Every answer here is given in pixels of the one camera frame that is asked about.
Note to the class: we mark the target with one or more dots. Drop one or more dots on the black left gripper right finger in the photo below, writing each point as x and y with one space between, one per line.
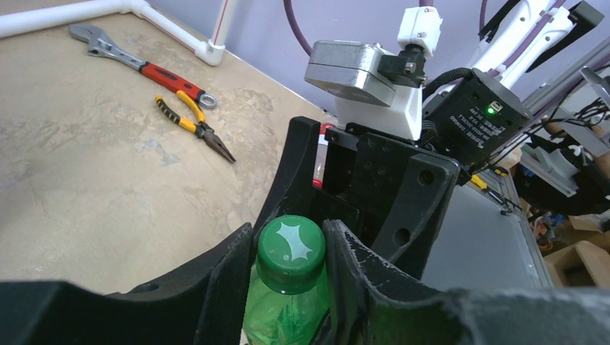
374 302

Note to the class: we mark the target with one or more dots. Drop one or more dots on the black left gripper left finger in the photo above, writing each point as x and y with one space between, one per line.
199 302

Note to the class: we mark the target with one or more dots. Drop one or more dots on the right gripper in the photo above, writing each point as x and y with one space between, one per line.
391 194

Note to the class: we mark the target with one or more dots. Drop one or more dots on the green plastic bottle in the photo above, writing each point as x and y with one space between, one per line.
288 294

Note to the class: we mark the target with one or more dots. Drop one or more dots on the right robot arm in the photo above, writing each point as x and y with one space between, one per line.
470 113

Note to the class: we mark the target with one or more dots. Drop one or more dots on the red cap clear bottle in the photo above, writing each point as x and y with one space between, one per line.
320 160

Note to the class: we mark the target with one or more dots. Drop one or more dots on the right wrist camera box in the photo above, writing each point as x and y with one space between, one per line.
372 86

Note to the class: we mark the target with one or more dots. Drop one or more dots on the yellow handled pliers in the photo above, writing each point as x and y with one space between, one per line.
198 128

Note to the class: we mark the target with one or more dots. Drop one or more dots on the red handled adjustable wrench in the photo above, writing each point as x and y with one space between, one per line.
100 45

